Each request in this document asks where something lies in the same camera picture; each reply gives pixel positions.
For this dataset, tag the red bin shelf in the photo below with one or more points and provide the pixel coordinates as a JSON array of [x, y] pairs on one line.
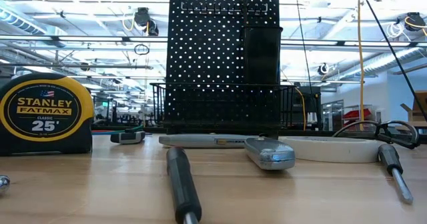
[[358, 114]]

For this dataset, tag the white masking tape roll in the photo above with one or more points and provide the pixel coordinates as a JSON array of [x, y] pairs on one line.
[[330, 150]]

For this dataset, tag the yellow black Stanley tape measure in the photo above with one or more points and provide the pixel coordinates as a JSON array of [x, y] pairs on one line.
[[43, 114]]

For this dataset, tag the black plastic cup bin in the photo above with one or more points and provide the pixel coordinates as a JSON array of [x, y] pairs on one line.
[[263, 54]]

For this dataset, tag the silver hook rail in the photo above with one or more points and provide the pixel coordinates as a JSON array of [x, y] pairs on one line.
[[207, 12]]

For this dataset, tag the brown cardboard box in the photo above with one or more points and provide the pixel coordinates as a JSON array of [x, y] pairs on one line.
[[418, 107]]

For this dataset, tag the black standing desk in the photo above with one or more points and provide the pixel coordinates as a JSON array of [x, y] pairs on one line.
[[313, 100]]

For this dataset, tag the black metal pegboard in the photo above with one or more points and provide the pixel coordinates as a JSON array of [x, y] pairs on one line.
[[200, 50]]

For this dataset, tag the grey utility knife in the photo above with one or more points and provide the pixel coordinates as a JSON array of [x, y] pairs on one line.
[[270, 154], [128, 138], [193, 140]]

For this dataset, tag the silver metal pen tool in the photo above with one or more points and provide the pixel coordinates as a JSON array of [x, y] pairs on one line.
[[3, 183]]

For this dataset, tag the black screwdriver red cap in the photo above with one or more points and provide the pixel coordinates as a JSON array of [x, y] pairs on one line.
[[388, 159], [183, 184], [245, 0]]

